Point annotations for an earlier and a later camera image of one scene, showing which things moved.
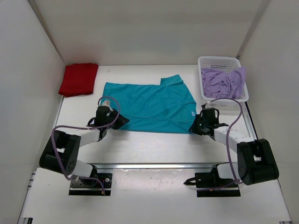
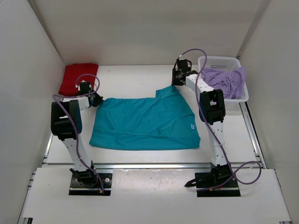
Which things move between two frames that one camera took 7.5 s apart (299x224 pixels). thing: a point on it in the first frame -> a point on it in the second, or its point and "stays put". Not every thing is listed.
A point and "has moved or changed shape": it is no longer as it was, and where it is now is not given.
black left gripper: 121,121 -> 99,100
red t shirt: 78,79 stays put
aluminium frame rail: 156,166 stays put
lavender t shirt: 219,84 stays put
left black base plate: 91,186 stays put
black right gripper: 194,129 -> 176,72
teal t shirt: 168,108 has moved or changed shape
